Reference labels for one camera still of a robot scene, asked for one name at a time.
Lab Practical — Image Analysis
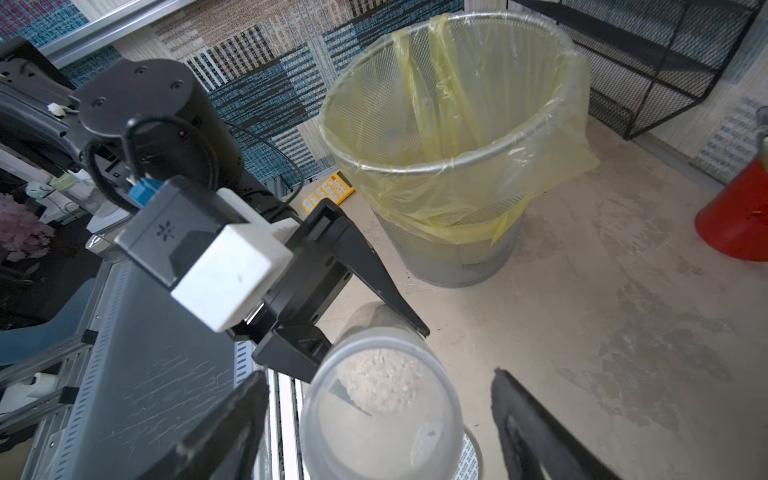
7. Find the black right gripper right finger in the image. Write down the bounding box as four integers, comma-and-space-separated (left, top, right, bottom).
491, 368, 618, 480

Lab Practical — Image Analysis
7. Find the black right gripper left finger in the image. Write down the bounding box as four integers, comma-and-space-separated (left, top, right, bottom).
140, 371, 270, 479

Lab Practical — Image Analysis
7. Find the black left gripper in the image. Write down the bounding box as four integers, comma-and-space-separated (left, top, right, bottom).
230, 200, 430, 383

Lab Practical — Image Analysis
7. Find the patterned white jar lid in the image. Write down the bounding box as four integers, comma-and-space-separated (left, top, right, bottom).
452, 427, 483, 480

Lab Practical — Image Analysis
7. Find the small plastic jar with rice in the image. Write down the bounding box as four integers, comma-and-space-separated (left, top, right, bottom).
299, 302, 464, 479

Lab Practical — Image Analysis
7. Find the grey bin with yellow bag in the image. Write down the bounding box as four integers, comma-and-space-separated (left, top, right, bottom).
319, 12, 599, 288

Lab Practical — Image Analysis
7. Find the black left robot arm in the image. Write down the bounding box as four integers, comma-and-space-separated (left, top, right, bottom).
1, 38, 429, 382

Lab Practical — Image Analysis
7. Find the yellow calculator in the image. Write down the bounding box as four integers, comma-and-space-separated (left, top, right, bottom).
301, 171, 355, 214

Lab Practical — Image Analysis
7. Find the red cup with utensils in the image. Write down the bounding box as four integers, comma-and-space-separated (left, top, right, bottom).
694, 104, 768, 263

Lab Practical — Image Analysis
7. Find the aluminium mounting rail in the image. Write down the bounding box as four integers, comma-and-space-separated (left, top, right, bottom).
1, 262, 256, 479

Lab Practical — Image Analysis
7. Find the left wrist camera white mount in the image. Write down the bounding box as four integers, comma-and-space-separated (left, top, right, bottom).
113, 173, 301, 334

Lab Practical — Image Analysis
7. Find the black wire shelf rack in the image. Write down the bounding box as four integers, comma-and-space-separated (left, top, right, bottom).
521, 1, 765, 140

